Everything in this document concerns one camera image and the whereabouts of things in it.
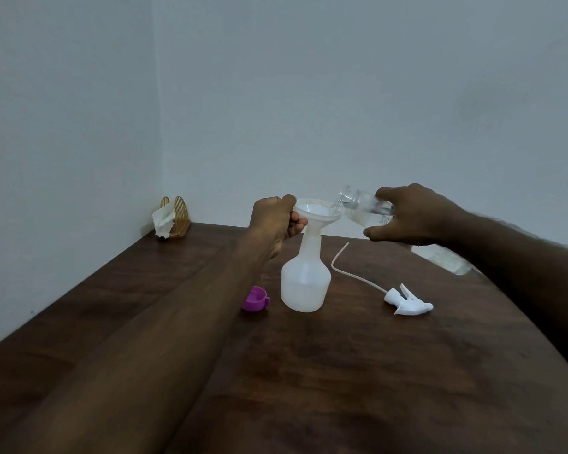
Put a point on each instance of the person's left forearm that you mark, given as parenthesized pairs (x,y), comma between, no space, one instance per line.
(146,345)

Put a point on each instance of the person's right forearm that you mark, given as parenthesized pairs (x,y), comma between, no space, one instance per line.
(520,269)

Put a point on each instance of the person's right hand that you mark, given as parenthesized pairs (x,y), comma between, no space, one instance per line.
(419,215)

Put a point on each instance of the white spray trigger with tube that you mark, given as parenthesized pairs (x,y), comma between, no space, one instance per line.
(407,304)

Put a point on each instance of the person's left thumb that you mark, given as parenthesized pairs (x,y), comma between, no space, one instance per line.
(287,201)

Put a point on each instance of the white translucent spray bottle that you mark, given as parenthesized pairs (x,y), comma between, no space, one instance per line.
(305,278)

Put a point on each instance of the white plastic funnel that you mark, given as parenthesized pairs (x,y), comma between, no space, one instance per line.
(318,215)

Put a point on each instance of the person's left hand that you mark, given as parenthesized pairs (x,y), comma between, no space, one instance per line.
(270,217)

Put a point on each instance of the person's right thumb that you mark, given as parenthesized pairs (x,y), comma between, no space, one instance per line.
(381,233)

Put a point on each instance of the purple plastic cap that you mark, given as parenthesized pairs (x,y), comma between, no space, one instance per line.
(254,300)

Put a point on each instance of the clear plastic bottle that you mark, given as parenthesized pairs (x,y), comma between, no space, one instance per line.
(364,208)

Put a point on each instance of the white paper napkin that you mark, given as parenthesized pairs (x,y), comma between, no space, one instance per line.
(163,222)

